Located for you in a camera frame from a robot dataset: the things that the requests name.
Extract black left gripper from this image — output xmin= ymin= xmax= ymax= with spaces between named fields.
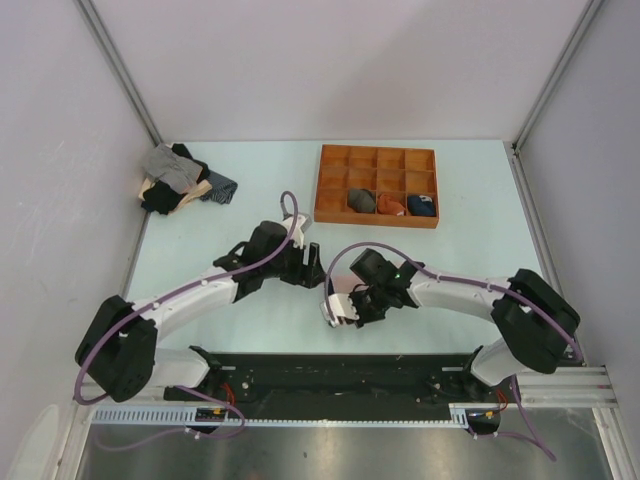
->
xmin=261 ymin=236 xmax=326 ymax=288

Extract pink underwear navy trim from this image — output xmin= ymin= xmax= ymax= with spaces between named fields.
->
xmin=327 ymin=274 xmax=360 ymax=295

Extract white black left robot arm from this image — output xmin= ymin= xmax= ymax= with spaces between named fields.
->
xmin=75 ymin=214 xmax=325 ymax=402

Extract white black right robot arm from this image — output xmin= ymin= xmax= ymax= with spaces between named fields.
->
xmin=339 ymin=248 xmax=580 ymax=401

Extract grey rolled underwear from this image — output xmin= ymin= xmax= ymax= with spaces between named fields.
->
xmin=347 ymin=188 xmax=376 ymax=214

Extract orange rolled underwear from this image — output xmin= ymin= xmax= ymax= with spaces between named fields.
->
xmin=376 ymin=194 xmax=405 ymax=216

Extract navy rolled underwear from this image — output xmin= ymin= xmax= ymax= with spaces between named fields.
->
xmin=407 ymin=194 xmax=437 ymax=217

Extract navy striped underwear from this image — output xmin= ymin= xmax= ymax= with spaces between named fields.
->
xmin=199 ymin=170 xmax=238 ymax=205

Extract beige underwear in pile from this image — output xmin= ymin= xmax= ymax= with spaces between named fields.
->
xmin=138 ymin=179 xmax=211 ymax=215

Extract black underwear in pile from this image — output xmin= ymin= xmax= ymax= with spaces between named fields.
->
xmin=138 ymin=143 xmax=212 ymax=215

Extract grey striped underwear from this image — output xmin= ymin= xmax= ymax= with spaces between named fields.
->
xmin=143 ymin=144 xmax=202 ymax=194

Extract wooden compartment tray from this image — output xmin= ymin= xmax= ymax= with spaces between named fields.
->
xmin=314 ymin=144 xmax=440 ymax=229

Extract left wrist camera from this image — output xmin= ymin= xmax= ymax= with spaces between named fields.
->
xmin=281 ymin=213 xmax=313 ymax=249

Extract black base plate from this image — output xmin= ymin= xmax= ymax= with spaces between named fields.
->
xmin=163 ymin=354 xmax=514 ymax=434

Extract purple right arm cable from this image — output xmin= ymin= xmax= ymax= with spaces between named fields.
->
xmin=324 ymin=243 xmax=584 ymax=461

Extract white slotted cable duct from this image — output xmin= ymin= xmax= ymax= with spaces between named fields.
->
xmin=91 ymin=405 xmax=469 ymax=429

